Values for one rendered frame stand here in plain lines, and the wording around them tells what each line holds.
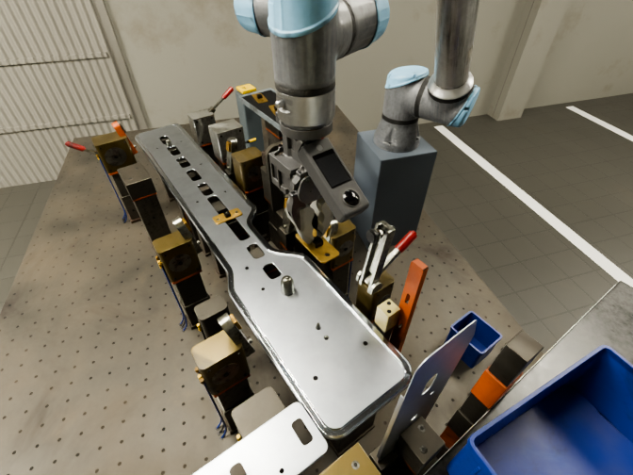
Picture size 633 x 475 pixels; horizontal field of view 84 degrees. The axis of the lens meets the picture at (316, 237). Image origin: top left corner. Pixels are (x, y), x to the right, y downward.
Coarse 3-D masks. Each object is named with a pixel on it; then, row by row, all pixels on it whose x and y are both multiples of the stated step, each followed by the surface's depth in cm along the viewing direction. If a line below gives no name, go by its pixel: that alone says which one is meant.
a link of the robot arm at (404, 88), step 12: (396, 72) 102; (408, 72) 100; (420, 72) 99; (396, 84) 101; (408, 84) 99; (420, 84) 99; (384, 96) 107; (396, 96) 103; (408, 96) 101; (420, 96) 99; (384, 108) 108; (396, 108) 105; (408, 108) 103; (408, 120) 107
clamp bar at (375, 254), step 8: (376, 224) 70; (384, 224) 69; (368, 232) 68; (376, 232) 67; (384, 232) 70; (392, 232) 68; (368, 240) 69; (376, 240) 67; (384, 240) 69; (368, 248) 74; (376, 248) 73; (384, 248) 70; (368, 256) 75; (376, 256) 74; (384, 256) 72; (368, 264) 76; (376, 264) 73; (368, 272) 79; (376, 272) 74; (360, 280) 79; (376, 280) 76; (368, 288) 78
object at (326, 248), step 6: (300, 240) 61; (318, 240) 60; (324, 240) 61; (306, 246) 60; (312, 246) 60; (318, 246) 59; (324, 246) 60; (330, 246) 60; (312, 252) 59; (318, 252) 59; (324, 252) 59; (330, 252) 59; (336, 252) 59; (318, 258) 57; (324, 258) 57; (330, 258) 57
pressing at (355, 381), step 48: (144, 144) 136; (192, 144) 136; (192, 192) 113; (240, 192) 113; (240, 240) 97; (240, 288) 85; (336, 288) 84; (288, 336) 75; (336, 336) 75; (384, 336) 75; (288, 384) 68; (336, 384) 68; (384, 384) 68; (336, 432) 62
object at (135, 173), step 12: (132, 168) 118; (144, 168) 119; (132, 180) 113; (144, 180) 114; (132, 192) 114; (144, 192) 116; (144, 204) 119; (156, 204) 121; (144, 216) 121; (156, 216) 124; (156, 228) 127; (168, 228) 130
